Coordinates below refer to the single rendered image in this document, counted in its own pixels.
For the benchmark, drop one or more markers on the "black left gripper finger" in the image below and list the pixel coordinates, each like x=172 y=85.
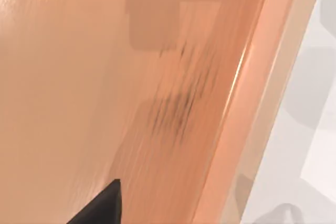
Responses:
x=106 y=206

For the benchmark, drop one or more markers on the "shallow salmon-coloured box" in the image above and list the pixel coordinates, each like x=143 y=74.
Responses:
x=110 y=85

